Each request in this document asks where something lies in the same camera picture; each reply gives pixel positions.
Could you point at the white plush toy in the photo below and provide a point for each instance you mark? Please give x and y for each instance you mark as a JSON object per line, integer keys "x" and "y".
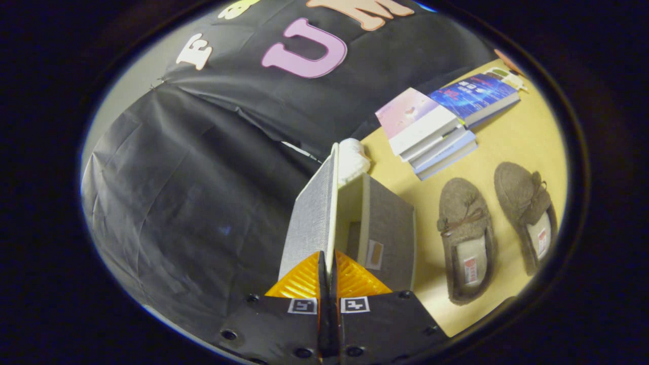
{"x": 355, "y": 157}

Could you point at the dark blue cover book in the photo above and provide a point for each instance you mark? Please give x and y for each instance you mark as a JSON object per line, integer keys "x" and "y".
{"x": 474, "y": 94}

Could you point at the light blue book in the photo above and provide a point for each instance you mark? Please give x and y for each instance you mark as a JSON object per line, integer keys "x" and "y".
{"x": 451, "y": 154}

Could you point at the black backdrop cloth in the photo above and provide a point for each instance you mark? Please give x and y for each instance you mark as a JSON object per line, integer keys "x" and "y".
{"x": 203, "y": 177}

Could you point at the white plastic gadget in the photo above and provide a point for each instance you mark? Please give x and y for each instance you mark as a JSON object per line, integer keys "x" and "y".
{"x": 509, "y": 78}

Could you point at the white book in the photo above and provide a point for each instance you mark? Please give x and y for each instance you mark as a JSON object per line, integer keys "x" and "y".
{"x": 441, "y": 143}

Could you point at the brown fuzzy slipper shoe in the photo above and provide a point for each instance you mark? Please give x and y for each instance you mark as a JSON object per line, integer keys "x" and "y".
{"x": 464, "y": 213}
{"x": 517, "y": 187}

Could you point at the orange fuzzy object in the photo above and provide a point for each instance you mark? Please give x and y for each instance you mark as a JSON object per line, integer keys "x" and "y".
{"x": 508, "y": 62}

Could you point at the pink cover book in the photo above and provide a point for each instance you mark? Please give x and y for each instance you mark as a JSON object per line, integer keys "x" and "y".
{"x": 410, "y": 114}

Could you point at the grey fabric storage box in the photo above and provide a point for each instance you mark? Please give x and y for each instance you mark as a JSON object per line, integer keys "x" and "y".
{"x": 390, "y": 228}

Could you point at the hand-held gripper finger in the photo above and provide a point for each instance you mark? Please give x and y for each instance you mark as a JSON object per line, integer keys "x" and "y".
{"x": 323, "y": 284}
{"x": 333, "y": 284}

